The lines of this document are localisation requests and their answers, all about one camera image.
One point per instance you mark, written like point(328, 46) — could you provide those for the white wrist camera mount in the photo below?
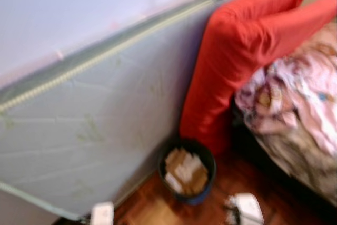
point(247, 208)
point(102, 214)

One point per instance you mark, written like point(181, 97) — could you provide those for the pink cartoon print blanket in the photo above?
point(305, 88)

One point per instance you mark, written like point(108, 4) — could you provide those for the cardboard and paper rubbish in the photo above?
point(187, 169)

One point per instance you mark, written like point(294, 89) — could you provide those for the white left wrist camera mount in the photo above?
point(102, 214)

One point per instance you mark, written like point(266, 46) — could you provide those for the bed with white floral sheet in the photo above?
point(305, 162)

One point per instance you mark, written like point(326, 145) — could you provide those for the dark round waste bin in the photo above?
point(200, 197)

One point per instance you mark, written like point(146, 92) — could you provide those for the red folded mattress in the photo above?
point(237, 40)

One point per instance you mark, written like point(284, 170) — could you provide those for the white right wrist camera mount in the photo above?
point(247, 208)

